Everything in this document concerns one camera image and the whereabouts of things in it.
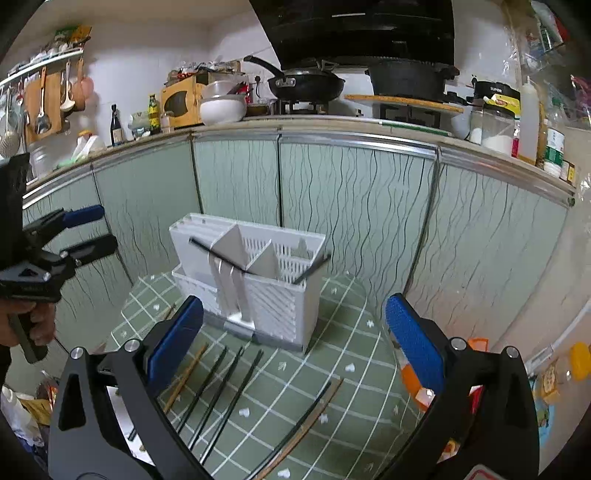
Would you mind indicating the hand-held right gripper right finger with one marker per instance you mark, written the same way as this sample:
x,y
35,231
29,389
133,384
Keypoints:
x,y
413,341

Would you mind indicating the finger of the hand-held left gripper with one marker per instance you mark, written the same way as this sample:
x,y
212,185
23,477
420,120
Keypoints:
x,y
94,248
83,215

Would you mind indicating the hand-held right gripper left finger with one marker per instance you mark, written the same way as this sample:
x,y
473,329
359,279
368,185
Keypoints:
x,y
178,339

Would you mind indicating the wooden chopstick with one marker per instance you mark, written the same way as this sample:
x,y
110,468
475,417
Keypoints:
x,y
168,312
187,376
319,412

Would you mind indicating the white plastic utensil holder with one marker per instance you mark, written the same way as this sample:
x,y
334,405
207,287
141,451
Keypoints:
x,y
272,309

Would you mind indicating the person's left hand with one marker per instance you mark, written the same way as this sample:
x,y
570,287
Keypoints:
x,y
42,323

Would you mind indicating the orange plastic bag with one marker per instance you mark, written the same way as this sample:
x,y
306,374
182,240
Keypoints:
x,y
410,379

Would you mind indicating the green checked tablecloth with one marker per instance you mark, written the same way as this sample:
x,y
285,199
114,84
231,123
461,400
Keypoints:
x,y
351,323

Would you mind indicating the metal skimmer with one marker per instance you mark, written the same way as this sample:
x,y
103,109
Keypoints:
x,y
9,138

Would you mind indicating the dark sauce bottle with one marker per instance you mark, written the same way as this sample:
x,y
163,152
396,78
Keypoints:
x,y
115,129

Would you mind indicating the metal ladle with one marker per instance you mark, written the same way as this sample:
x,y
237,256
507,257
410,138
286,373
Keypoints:
x,y
42,120

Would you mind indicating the hanging wooden cutting board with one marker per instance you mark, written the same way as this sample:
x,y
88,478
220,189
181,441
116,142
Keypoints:
x,y
48,110

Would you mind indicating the white spoon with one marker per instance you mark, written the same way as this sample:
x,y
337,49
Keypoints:
x,y
67,99

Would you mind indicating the green bottle with yellow cap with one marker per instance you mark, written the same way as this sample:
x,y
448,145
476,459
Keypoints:
x,y
153,115

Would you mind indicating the pink spatula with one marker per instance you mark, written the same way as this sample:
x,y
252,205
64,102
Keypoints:
x,y
85,90

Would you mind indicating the white pipe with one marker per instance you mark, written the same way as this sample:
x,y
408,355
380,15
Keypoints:
x,y
567,331

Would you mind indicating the yellow oil bottle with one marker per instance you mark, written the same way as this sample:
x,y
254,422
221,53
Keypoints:
x,y
580,362

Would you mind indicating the large white bowl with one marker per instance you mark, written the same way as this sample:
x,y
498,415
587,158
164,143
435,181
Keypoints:
x,y
224,111

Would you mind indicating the white plastic bag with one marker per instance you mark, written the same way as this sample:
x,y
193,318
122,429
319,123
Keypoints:
x,y
14,410

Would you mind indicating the white lidded container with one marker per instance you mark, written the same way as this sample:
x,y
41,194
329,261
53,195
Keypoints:
x,y
221,88

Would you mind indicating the clear jar of white powder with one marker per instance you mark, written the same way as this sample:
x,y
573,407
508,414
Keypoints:
x,y
498,131

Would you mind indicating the green label jar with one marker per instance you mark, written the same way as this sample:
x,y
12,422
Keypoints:
x,y
554,152

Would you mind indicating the round wooden board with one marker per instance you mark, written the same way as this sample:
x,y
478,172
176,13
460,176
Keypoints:
x,y
401,103

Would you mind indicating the gas stove burner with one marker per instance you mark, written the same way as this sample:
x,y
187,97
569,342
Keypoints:
x,y
300,108

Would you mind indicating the white squeeze bottle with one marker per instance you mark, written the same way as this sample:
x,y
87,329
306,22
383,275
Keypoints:
x,y
528,120

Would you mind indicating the black wok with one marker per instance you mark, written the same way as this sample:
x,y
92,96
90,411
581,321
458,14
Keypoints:
x,y
304,84

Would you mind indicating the black cast iron pot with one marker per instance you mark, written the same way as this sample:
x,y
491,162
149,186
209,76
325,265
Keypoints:
x,y
406,79

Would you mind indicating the black range hood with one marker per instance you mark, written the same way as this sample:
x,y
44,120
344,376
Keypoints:
x,y
355,27

